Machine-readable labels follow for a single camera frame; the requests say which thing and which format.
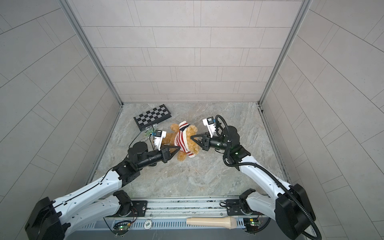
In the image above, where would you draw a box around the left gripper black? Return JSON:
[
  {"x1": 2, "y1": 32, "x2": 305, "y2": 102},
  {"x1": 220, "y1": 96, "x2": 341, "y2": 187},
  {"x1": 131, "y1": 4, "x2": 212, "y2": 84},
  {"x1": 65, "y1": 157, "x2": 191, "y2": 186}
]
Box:
[{"x1": 134, "y1": 146, "x2": 181, "y2": 171}]

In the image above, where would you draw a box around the brown teddy bear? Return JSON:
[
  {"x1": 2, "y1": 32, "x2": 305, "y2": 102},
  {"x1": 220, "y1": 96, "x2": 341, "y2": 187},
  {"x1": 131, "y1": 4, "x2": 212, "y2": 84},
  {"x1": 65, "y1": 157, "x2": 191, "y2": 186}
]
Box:
[{"x1": 162, "y1": 121, "x2": 200, "y2": 162}]

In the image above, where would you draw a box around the red white striped sweater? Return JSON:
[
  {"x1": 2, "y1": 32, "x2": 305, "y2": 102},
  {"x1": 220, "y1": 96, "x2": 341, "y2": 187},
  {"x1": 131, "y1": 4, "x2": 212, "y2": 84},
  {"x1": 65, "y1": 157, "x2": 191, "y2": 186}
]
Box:
[{"x1": 174, "y1": 121, "x2": 197, "y2": 158}]

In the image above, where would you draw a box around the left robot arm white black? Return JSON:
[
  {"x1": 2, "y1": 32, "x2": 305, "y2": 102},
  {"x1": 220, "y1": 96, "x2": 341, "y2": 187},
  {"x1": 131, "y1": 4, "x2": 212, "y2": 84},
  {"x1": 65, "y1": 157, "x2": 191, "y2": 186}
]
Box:
[{"x1": 25, "y1": 142, "x2": 181, "y2": 240}]

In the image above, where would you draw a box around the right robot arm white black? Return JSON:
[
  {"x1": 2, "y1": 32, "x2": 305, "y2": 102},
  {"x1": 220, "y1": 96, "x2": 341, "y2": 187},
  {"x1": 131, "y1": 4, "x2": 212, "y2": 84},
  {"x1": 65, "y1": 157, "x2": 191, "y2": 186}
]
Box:
[{"x1": 190, "y1": 126, "x2": 322, "y2": 240}]

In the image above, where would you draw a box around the small green clear bag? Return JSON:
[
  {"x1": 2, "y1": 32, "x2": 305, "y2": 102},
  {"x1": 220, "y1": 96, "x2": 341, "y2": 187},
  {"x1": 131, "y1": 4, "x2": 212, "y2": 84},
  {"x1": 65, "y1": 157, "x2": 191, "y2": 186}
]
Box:
[{"x1": 144, "y1": 125, "x2": 156, "y2": 138}]

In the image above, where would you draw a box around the folded black white chessboard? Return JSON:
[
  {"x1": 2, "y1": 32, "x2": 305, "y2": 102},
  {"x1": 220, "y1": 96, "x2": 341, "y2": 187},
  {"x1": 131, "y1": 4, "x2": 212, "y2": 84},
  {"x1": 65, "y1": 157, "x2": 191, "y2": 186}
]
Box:
[{"x1": 134, "y1": 105, "x2": 172, "y2": 131}]

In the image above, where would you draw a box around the left green circuit board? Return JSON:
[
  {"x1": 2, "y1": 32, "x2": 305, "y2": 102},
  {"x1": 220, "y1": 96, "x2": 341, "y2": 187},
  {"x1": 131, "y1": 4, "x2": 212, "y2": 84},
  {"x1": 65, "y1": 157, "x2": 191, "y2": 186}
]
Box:
[{"x1": 113, "y1": 221, "x2": 132, "y2": 236}]

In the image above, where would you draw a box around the green circuit board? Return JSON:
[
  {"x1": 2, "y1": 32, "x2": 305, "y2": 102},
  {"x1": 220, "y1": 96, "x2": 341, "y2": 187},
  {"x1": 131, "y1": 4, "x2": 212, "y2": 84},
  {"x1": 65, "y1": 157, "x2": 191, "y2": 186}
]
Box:
[
  {"x1": 243, "y1": 218, "x2": 261, "y2": 234},
  {"x1": 113, "y1": 221, "x2": 132, "y2": 236}
]

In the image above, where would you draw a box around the right green circuit board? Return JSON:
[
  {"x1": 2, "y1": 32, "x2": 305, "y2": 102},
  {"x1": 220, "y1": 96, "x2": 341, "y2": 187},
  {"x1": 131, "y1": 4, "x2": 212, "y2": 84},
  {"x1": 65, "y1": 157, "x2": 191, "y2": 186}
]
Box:
[{"x1": 243, "y1": 218, "x2": 261, "y2": 234}]

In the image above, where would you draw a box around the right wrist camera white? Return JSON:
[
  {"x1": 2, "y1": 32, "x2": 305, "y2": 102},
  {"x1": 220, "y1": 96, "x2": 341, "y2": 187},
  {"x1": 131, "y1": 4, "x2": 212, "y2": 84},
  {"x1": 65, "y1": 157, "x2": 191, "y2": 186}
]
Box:
[{"x1": 203, "y1": 117, "x2": 216, "y2": 138}]

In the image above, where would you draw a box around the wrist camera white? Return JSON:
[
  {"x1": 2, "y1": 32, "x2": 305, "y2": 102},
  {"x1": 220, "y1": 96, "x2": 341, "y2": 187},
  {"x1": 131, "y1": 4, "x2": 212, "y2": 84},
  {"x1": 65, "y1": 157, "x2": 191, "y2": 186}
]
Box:
[
  {"x1": 153, "y1": 130, "x2": 167, "y2": 150},
  {"x1": 203, "y1": 117, "x2": 216, "y2": 138}
]

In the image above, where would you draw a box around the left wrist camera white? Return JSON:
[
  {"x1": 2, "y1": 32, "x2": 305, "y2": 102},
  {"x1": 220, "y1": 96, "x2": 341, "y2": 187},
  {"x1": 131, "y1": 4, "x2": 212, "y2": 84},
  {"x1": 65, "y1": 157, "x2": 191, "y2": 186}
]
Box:
[{"x1": 153, "y1": 130, "x2": 167, "y2": 150}]

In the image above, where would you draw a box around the black corrugated cable conduit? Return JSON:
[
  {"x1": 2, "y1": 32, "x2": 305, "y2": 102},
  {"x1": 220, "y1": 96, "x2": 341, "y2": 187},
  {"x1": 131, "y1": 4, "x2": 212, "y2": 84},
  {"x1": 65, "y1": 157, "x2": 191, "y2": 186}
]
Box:
[{"x1": 214, "y1": 114, "x2": 322, "y2": 240}]

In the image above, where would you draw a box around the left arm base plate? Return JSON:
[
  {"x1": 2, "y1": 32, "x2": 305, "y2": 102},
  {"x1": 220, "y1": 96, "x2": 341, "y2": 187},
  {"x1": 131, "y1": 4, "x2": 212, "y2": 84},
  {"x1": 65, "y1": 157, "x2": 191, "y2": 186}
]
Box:
[{"x1": 114, "y1": 201, "x2": 148, "y2": 218}]

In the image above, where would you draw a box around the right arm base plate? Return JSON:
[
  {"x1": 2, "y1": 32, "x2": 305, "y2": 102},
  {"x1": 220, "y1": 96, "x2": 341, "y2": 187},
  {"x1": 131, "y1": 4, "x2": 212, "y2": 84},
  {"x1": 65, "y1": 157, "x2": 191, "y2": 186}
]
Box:
[{"x1": 220, "y1": 199, "x2": 263, "y2": 216}]

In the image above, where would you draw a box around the aluminium front rail frame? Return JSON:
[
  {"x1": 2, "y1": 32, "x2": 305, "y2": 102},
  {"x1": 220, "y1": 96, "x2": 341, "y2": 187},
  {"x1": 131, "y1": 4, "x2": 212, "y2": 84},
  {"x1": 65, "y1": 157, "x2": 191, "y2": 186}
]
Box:
[{"x1": 73, "y1": 196, "x2": 276, "y2": 236}]

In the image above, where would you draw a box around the beige cylindrical handle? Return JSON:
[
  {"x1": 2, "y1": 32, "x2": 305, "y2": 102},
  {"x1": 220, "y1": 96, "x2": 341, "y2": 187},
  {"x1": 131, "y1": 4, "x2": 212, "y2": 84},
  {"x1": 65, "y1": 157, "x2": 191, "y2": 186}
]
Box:
[{"x1": 186, "y1": 217, "x2": 238, "y2": 230}]

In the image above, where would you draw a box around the right aluminium corner post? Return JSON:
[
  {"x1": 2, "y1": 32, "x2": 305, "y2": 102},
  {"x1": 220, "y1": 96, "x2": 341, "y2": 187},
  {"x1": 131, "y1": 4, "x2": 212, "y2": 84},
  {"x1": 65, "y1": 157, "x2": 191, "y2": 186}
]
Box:
[{"x1": 259, "y1": 0, "x2": 312, "y2": 106}]

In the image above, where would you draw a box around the aluminium corner post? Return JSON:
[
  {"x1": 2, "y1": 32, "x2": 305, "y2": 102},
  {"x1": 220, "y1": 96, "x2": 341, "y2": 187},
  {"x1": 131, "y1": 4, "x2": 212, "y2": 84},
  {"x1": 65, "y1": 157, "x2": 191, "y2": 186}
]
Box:
[
  {"x1": 58, "y1": 0, "x2": 124, "y2": 106},
  {"x1": 259, "y1": 0, "x2": 312, "y2": 106}
]

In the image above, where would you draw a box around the left aluminium corner post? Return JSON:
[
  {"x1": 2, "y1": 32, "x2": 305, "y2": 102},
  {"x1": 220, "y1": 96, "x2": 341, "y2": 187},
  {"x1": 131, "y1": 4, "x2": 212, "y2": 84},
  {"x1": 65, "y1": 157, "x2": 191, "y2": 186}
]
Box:
[{"x1": 58, "y1": 0, "x2": 124, "y2": 106}]

